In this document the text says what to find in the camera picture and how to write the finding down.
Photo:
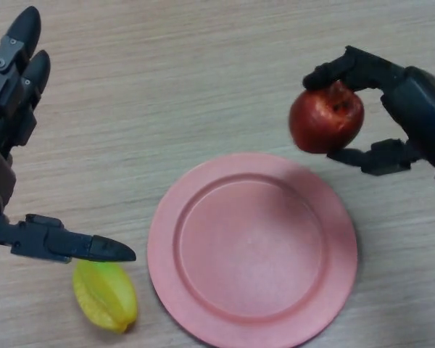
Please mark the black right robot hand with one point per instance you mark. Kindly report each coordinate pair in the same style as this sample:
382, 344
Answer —
424, 119

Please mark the yellow green starfruit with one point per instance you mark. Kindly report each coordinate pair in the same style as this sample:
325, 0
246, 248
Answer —
105, 297

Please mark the pink round plate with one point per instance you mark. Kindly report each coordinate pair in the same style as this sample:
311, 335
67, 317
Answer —
253, 253

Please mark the red apple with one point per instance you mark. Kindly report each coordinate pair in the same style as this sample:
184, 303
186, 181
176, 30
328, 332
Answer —
319, 123

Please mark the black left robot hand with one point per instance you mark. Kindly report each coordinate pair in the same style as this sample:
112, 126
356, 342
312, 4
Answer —
3, 83

